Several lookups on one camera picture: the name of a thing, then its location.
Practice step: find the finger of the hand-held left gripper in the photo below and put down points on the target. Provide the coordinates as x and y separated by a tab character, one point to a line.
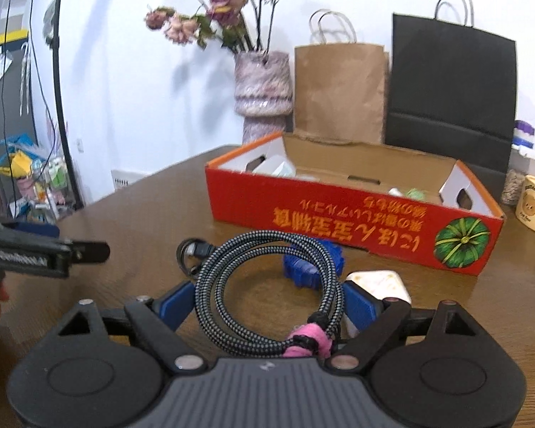
91	252
38	229

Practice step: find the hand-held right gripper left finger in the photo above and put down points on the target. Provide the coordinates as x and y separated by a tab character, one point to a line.
178	303

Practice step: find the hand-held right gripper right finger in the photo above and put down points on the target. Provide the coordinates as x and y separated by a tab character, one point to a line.
361	303

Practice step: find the red cardboard box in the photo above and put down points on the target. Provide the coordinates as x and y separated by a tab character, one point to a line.
316	218

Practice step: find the pile of colourful clutter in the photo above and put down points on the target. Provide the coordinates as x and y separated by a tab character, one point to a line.
35	174

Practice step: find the small white cap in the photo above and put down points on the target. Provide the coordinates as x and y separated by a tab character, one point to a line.
395	191

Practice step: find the grey metal cabinet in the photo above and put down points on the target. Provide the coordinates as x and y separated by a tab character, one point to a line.
9	107

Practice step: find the black stand pole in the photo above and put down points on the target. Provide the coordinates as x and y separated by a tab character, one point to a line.
60	98

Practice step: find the clear grain jar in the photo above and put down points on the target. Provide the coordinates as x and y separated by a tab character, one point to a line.
512	187

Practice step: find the brown paper bag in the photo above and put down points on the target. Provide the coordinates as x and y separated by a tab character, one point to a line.
339	93

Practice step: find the pink marbled ceramic vase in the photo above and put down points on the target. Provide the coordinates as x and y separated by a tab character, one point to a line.
263	84

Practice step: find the purple lid container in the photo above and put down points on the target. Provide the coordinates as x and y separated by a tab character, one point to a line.
524	133

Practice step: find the black paper bag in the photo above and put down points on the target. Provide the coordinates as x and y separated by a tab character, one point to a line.
450	80

